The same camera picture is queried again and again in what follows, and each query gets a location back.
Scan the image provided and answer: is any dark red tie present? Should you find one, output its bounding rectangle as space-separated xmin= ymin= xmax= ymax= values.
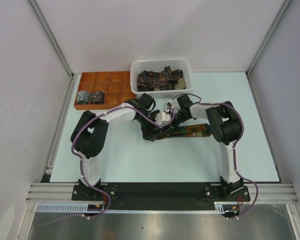
xmin=90 ymin=90 xmax=105 ymax=105

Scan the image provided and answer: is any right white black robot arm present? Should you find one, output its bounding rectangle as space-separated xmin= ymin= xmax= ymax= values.
xmin=172 ymin=93 xmax=244 ymax=201

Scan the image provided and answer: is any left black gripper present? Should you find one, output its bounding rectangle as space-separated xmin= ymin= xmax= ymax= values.
xmin=136 ymin=110 xmax=162 ymax=142

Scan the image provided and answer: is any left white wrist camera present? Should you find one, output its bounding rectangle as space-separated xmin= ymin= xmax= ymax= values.
xmin=155 ymin=111 xmax=174 ymax=125

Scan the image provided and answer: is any dark patterned tie in basket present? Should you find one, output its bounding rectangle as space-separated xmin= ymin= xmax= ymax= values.
xmin=137 ymin=66 xmax=185 ymax=92

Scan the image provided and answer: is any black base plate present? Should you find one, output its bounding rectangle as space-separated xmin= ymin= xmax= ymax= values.
xmin=71 ymin=181 xmax=251 ymax=211

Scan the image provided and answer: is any rolled grey tie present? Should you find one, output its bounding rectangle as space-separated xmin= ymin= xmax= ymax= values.
xmin=76 ymin=90 xmax=91 ymax=105

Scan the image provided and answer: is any orange compartment tray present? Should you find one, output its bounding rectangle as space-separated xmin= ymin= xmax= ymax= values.
xmin=74 ymin=71 xmax=136 ymax=111

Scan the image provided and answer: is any white plastic basket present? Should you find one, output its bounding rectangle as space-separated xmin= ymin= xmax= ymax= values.
xmin=130 ymin=57 xmax=193 ymax=98

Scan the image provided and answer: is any olive gold tie in basket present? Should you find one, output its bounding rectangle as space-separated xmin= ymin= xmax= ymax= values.
xmin=174 ymin=77 xmax=187 ymax=90

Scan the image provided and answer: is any aluminium frame rail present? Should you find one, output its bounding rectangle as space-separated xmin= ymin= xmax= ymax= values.
xmin=26 ymin=0 xmax=74 ymax=79

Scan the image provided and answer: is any orange green patterned tie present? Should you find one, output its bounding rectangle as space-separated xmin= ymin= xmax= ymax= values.
xmin=155 ymin=123 xmax=212 ymax=141

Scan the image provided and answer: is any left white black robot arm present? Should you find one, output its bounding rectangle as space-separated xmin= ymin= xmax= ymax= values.
xmin=70 ymin=93 xmax=175 ymax=200

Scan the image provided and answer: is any white slotted cable duct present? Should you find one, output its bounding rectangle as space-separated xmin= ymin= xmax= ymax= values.
xmin=36 ymin=202 xmax=238 ymax=214

